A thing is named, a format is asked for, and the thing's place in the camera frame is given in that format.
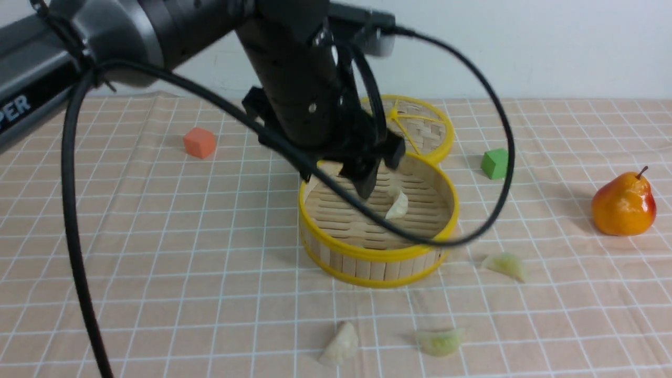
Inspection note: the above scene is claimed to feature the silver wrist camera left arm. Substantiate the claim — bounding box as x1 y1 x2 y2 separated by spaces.
328 3 396 58

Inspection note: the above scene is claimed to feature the green foam cube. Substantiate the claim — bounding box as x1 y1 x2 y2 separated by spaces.
480 148 509 180

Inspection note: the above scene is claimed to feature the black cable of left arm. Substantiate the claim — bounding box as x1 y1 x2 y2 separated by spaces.
31 24 516 378

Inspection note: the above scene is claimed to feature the white dumpling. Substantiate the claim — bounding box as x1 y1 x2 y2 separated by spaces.
318 321 360 366
385 187 408 219

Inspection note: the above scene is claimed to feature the bamboo steamer tray yellow rim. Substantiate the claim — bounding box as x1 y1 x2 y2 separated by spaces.
298 153 460 289

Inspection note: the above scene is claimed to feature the orange foam cube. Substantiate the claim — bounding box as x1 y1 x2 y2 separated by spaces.
182 127 217 160

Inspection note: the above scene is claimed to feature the checked beige tablecloth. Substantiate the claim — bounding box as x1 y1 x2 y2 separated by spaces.
0 92 672 378

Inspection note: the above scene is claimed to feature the pale green dumpling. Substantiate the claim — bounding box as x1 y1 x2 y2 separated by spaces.
480 252 527 283
415 329 464 358

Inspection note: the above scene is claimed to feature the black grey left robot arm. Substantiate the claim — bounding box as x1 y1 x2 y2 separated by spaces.
2 1 405 199

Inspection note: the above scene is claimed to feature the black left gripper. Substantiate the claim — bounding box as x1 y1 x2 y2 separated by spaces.
242 87 406 200

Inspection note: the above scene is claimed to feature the woven bamboo steamer lid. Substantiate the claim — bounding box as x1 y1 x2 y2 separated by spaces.
380 94 455 165

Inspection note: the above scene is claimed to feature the orange red toy pear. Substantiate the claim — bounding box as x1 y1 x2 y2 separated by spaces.
591 166 657 237

